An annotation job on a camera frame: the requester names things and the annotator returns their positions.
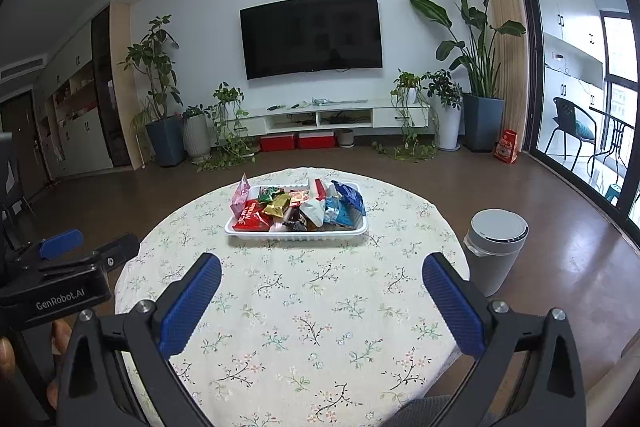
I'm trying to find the white round trash bin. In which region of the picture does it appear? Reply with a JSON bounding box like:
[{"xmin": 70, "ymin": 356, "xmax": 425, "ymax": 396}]
[{"xmin": 464, "ymin": 209, "xmax": 529, "ymax": 298}]

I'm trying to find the red paper bag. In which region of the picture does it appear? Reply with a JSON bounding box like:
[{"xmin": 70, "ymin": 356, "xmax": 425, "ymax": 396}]
[{"xmin": 494, "ymin": 129, "xmax": 518, "ymax": 165}]

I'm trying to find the bushy plant tall white pot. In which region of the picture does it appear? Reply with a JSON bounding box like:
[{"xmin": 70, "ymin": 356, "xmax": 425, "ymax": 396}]
[{"xmin": 422, "ymin": 69, "xmax": 463, "ymax": 152}]

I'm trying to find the black balcony chair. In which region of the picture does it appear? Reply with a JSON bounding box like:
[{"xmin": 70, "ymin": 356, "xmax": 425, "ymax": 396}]
[{"xmin": 545, "ymin": 97, "xmax": 598, "ymax": 162}]

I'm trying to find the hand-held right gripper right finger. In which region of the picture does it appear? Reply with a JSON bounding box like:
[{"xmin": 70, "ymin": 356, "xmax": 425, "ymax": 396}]
[{"xmin": 422, "ymin": 252, "xmax": 587, "ymax": 413}]

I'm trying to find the white balcony cabinet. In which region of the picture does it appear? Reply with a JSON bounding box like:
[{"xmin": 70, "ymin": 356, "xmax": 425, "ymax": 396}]
[{"xmin": 530, "ymin": 0, "xmax": 603, "ymax": 108}]

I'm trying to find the beige curtain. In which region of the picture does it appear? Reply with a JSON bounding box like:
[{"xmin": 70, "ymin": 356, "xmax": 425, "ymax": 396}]
[{"xmin": 484, "ymin": 0, "xmax": 526, "ymax": 152}]

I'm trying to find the pink snack packet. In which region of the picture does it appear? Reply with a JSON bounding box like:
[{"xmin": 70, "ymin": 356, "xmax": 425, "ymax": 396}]
[{"xmin": 230, "ymin": 173, "xmax": 252, "ymax": 218}]

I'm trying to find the wall storage cabinet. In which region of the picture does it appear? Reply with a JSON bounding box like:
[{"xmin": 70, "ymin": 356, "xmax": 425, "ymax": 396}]
[{"xmin": 32, "ymin": 2, "xmax": 136, "ymax": 185}]

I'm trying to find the wall television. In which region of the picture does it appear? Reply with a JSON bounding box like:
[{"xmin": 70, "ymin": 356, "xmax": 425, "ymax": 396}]
[{"xmin": 240, "ymin": 0, "xmax": 384, "ymax": 80}]

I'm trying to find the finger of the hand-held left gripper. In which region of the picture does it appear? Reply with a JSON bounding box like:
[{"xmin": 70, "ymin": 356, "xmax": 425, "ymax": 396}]
[
  {"xmin": 90, "ymin": 233, "xmax": 141, "ymax": 272},
  {"xmin": 39, "ymin": 229, "xmax": 84, "ymax": 260}
]

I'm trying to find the plant in white ribbed pot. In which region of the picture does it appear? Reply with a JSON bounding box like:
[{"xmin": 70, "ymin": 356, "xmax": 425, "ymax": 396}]
[{"xmin": 181, "ymin": 106, "xmax": 211, "ymax": 162}]

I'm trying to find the white translucent snack packet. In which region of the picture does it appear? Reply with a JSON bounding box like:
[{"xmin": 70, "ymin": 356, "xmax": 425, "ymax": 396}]
[{"xmin": 307, "ymin": 177, "xmax": 331, "ymax": 202}]

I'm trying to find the pale snack wrapper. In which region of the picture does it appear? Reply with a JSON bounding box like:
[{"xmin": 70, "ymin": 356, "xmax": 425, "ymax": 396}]
[{"xmin": 299, "ymin": 198, "xmax": 326, "ymax": 228}]

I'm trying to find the red storage box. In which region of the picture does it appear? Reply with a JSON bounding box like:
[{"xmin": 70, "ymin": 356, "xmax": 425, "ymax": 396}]
[
  {"xmin": 298, "ymin": 132, "xmax": 335, "ymax": 150},
  {"xmin": 260, "ymin": 134, "xmax": 297, "ymax": 152}
]

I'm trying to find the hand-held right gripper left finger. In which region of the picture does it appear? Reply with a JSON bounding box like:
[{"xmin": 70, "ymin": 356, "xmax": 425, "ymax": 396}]
[{"xmin": 57, "ymin": 253, "xmax": 222, "ymax": 413}]

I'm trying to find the white plastic tray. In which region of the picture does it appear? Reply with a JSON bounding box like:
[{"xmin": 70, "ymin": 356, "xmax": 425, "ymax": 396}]
[{"xmin": 224, "ymin": 181, "xmax": 369, "ymax": 242}]

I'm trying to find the hanging vine plant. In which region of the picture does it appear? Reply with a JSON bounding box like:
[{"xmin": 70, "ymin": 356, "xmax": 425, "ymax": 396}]
[{"xmin": 372, "ymin": 69, "xmax": 438, "ymax": 162}]

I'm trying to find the person's left hand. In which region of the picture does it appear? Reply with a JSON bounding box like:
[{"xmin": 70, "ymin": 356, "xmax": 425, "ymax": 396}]
[{"xmin": 0, "ymin": 319, "xmax": 73, "ymax": 410}]

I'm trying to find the white television cabinet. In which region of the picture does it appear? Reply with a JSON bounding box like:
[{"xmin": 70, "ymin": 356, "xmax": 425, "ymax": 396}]
[{"xmin": 235, "ymin": 103, "xmax": 431, "ymax": 142}]

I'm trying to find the ceiling air vent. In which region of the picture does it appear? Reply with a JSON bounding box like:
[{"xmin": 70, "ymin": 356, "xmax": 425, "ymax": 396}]
[{"xmin": 0, "ymin": 57, "xmax": 48, "ymax": 84}]

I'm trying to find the dark entrance door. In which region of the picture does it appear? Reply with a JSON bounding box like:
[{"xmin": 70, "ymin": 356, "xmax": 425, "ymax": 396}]
[{"xmin": 0, "ymin": 89, "xmax": 51, "ymax": 202}]

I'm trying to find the green red snack packet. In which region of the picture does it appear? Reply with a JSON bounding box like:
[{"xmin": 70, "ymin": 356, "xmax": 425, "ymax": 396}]
[{"xmin": 256, "ymin": 187, "xmax": 286, "ymax": 206}]

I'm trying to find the potted tree blue-grey pot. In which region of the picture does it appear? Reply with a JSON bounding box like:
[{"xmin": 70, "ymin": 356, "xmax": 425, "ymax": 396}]
[{"xmin": 119, "ymin": 14, "xmax": 186, "ymax": 168}]

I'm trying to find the large-leaf plant blue-grey pot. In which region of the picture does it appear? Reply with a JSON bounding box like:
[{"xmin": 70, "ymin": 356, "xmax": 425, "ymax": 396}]
[{"xmin": 409, "ymin": 0, "xmax": 527, "ymax": 152}]

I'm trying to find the red snack bag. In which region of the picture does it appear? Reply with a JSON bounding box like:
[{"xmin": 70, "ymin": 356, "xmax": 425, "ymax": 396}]
[{"xmin": 232, "ymin": 200, "xmax": 275, "ymax": 232}]

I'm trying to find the blue snack bag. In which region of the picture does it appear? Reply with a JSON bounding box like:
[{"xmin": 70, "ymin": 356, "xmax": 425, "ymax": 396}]
[{"xmin": 322, "ymin": 199, "xmax": 357, "ymax": 229}]

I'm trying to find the gold snack packet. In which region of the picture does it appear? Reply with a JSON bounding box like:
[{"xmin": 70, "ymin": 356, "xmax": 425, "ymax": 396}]
[{"xmin": 262, "ymin": 193, "xmax": 295, "ymax": 219}]

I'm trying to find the black snack packet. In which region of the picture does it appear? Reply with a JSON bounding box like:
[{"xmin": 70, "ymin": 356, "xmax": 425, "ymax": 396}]
[{"xmin": 282, "ymin": 207, "xmax": 308, "ymax": 232}]

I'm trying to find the small blue cookie packet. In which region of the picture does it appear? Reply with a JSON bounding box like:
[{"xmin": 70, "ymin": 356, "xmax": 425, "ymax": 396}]
[{"xmin": 331, "ymin": 180, "xmax": 367, "ymax": 215}]

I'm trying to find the trailing pothos plant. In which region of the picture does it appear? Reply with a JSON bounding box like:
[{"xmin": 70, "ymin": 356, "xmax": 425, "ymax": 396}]
[{"xmin": 197, "ymin": 82, "xmax": 261, "ymax": 172}]

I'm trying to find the floral tablecloth round table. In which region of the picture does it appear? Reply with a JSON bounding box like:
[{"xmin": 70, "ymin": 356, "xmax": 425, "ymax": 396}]
[{"xmin": 114, "ymin": 165, "xmax": 471, "ymax": 427}]

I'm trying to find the black sliding door frame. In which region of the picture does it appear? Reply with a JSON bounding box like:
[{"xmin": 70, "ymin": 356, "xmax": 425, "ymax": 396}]
[{"xmin": 515, "ymin": 0, "xmax": 640, "ymax": 228}]

